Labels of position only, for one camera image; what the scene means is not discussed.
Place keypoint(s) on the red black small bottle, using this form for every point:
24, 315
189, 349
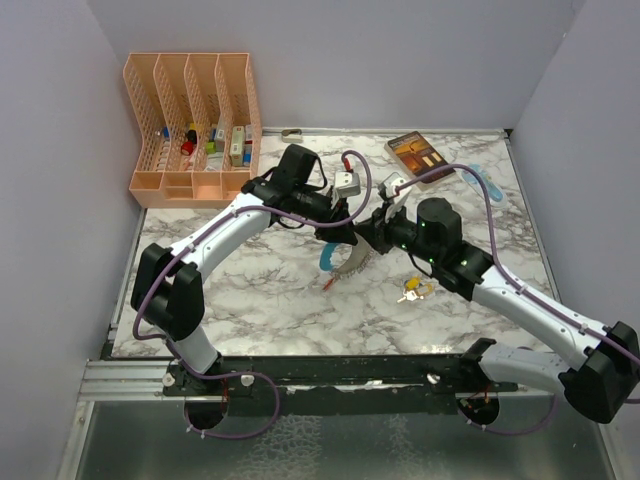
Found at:
189, 145

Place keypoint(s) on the aluminium frame rail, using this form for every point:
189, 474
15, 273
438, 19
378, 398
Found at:
148, 380

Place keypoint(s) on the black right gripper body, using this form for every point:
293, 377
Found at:
399, 232

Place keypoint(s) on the blue handled key ring organiser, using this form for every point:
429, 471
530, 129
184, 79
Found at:
342, 260

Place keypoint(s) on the green white box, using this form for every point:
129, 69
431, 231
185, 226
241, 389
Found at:
236, 150

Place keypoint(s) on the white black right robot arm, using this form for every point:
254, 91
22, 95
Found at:
595, 367

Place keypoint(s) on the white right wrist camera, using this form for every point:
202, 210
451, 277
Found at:
394, 198

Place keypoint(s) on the peach plastic file organiser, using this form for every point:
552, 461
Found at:
199, 119

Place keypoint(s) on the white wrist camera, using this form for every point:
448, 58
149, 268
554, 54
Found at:
394, 198
346, 184

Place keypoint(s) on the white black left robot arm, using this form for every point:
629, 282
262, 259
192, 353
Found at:
168, 287

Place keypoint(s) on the red key tag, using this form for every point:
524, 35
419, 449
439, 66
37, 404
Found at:
328, 284

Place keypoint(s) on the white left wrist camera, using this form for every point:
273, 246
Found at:
346, 184

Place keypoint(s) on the orange paperback book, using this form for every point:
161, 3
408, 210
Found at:
414, 154

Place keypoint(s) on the blue packaged toothbrush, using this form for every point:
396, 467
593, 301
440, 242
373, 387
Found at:
497, 196

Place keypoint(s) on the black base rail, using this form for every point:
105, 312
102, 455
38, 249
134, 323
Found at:
253, 385

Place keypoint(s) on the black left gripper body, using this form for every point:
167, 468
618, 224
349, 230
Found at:
318, 208

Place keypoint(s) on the yellow tagged key bunch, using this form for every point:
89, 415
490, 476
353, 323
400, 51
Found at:
414, 289

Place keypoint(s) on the small beige clip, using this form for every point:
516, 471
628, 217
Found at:
291, 136

